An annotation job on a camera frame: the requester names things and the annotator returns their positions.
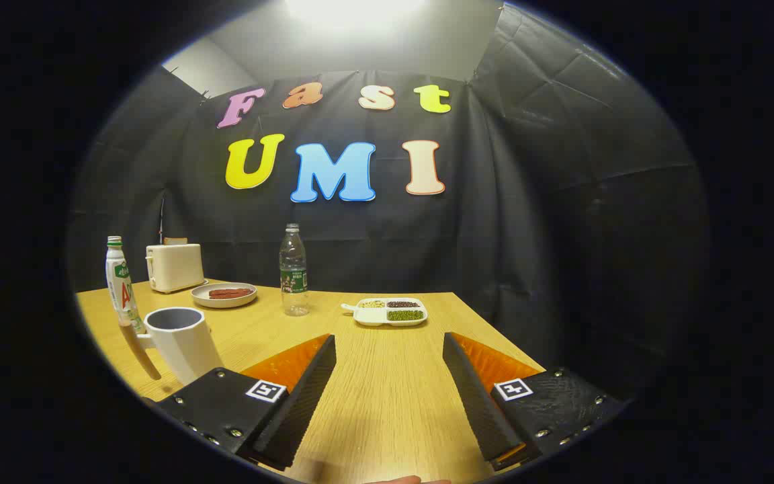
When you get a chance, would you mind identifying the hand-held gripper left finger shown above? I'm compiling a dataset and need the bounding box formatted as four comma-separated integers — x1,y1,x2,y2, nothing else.
152,334,337,471

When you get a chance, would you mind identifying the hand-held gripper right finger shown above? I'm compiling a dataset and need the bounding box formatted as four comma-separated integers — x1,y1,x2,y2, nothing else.
442,331,630,471

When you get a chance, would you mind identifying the round white plate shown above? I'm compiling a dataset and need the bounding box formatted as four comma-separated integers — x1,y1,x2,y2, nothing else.
191,282,258,309

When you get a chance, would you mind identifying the white juice bottle green label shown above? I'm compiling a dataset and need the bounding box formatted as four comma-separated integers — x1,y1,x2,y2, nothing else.
105,235,146,335

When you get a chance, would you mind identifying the black backdrop cloth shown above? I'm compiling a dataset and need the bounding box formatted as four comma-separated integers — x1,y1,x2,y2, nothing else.
68,7,710,404

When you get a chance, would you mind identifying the white cup with cork handle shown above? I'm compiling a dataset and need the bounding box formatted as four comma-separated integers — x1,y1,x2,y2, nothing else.
122,307,224,386

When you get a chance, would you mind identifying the clear plastic water bottle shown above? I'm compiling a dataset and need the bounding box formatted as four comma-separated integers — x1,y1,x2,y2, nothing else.
279,223,309,317

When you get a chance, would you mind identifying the wooden table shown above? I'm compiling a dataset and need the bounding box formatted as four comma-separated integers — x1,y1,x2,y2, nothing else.
75,279,549,484

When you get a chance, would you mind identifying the white divided dish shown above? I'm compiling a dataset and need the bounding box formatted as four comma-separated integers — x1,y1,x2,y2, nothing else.
341,298,429,327

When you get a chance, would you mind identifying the cream toaster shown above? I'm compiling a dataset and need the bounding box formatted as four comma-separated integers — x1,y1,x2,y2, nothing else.
145,243,206,294

